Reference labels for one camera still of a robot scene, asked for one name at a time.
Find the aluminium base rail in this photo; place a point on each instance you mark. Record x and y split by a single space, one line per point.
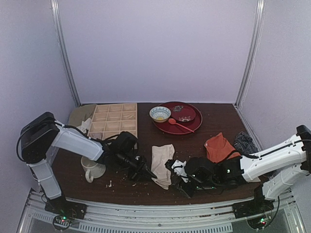
217 217

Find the olive cloth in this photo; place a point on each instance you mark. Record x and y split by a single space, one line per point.
81 117

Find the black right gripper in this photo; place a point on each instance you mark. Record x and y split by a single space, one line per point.
180 179

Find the round red tray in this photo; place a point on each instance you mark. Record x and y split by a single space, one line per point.
174 129

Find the blue patterned bowl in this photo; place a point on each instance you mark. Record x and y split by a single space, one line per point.
160 114

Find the striped dark underwear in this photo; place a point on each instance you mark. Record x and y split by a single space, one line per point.
244 142

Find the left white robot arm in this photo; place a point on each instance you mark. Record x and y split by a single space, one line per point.
37 137

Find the right aluminium frame post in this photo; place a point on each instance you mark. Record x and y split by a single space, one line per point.
257 29

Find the wooden compartment tray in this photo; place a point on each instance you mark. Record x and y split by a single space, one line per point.
112 119

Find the left aluminium frame post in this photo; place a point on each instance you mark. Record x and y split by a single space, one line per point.
64 53

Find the orange underwear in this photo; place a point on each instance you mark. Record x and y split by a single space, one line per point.
218 149

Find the red floral small plate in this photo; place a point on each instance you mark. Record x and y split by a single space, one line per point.
183 113

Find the aluminium frame post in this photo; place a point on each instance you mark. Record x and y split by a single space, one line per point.
64 53
257 29

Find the white ceramic mug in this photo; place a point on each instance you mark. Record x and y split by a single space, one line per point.
92 169

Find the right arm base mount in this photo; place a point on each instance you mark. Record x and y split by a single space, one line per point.
257 205

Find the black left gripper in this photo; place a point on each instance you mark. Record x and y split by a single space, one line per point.
140 168

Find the red plastic spoon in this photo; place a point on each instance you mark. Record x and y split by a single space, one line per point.
172 121

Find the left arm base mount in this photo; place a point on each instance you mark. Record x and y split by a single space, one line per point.
63 207

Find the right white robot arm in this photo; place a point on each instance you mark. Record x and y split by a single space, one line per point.
291 157

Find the beige underwear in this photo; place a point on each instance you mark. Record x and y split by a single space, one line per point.
160 155

